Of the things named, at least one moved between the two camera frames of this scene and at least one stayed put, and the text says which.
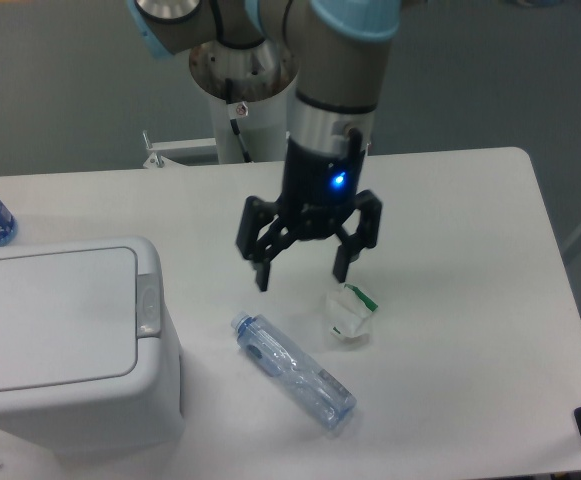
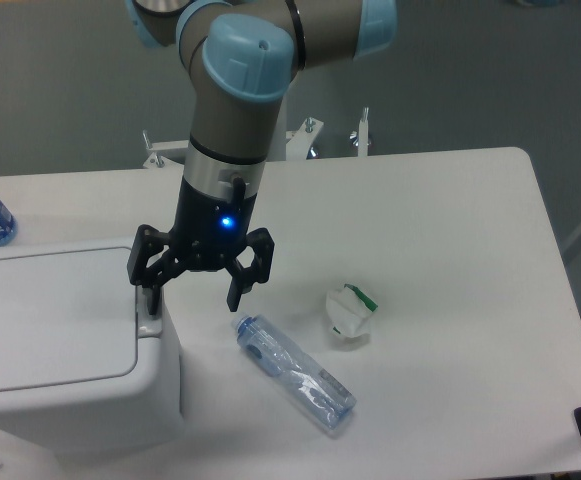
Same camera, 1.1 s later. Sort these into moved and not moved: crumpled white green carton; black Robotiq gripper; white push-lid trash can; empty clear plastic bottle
Moved: black Robotiq gripper
Not moved: crumpled white green carton; white push-lid trash can; empty clear plastic bottle
